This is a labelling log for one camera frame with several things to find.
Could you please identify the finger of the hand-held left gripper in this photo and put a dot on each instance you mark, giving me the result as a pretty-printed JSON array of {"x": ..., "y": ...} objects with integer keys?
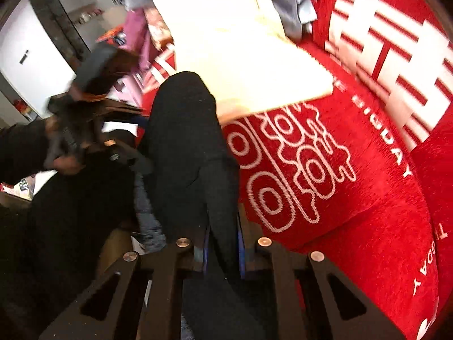
[{"x": 131, "y": 159}]

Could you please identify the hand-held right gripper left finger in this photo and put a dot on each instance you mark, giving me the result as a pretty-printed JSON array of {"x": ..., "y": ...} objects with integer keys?
[{"x": 170, "y": 265}]

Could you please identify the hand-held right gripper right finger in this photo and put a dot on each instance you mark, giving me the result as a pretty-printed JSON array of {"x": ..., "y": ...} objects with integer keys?
[{"x": 283, "y": 272}]

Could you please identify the black pants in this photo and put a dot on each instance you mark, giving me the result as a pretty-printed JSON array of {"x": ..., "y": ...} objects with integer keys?
[{"x": 184, "y": 141}]

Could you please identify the grey floral bedsheet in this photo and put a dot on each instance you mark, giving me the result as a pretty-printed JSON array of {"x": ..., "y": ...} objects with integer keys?
[{"x": 148, "y": 219}]

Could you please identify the colourful packet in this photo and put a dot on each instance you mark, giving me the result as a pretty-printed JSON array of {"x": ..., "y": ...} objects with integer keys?
[{"x": 21, "y": 187}]

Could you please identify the white cabinet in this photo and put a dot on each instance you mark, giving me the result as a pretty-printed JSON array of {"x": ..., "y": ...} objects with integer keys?
[{"x": 32, "y": 60}]

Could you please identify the red printed blanket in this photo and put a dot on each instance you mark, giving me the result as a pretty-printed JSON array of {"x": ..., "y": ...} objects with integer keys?
[{"x": 354, "y": 219}]

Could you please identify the person's black clothed torso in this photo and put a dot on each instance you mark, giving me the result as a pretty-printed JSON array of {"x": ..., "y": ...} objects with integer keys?
[{"x": 63, "y": 237}]

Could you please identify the dark shelf panel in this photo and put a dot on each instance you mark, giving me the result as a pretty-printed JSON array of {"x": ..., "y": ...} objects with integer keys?
[{"x": 60, "y": 24}]

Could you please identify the purple cloth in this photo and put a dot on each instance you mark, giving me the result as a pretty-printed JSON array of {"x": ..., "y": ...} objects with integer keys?
[{"x": 136, "y": 39}]

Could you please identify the cream bed sheet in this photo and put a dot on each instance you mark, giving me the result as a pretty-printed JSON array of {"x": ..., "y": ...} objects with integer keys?
[{"x": 230, "y": 42}]

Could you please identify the grey garment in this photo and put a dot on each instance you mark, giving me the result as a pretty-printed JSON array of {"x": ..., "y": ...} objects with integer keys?
[{"x": 290, "y": 7}]

